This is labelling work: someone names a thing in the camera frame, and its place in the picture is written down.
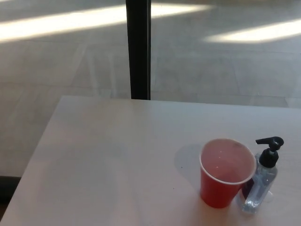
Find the clear soap pump bottle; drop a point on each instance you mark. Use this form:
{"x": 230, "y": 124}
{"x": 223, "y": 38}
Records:
{"x": 258, "y": 181}

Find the red plastic cup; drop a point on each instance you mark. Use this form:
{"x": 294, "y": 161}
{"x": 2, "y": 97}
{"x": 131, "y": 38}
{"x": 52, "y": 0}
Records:
{"x": 215, "y": 188}

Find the black window frame post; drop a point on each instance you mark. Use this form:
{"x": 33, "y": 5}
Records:
{"x": 138, "y": 49}

